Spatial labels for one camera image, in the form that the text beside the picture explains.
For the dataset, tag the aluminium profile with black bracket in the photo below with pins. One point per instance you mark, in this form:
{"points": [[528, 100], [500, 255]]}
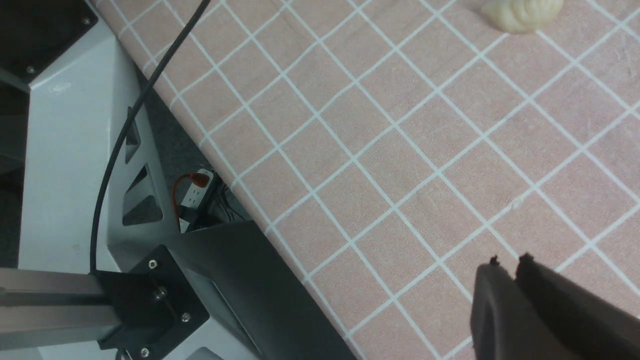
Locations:
{"points": [[148, 311]]}

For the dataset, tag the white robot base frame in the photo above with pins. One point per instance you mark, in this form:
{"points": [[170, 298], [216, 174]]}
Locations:
{"points": [[77, 107]]}

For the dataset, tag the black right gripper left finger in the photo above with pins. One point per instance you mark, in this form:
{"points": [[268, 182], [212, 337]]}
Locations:
{"points": [[504, 324]]}

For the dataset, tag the pink checkered tablecloth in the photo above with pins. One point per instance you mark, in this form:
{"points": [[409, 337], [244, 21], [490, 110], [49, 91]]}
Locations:
{"points": [[389, 147]]}

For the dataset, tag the white dumpling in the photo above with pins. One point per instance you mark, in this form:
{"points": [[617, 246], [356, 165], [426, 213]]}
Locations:
{"points": [[521, 16]]}

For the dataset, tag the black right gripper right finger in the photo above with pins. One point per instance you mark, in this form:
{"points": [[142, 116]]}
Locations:
{"points": [[586, 324]]}

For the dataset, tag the white power strip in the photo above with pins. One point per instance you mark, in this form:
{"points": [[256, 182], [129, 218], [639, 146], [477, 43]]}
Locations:
{"points": [[192, 208]]}

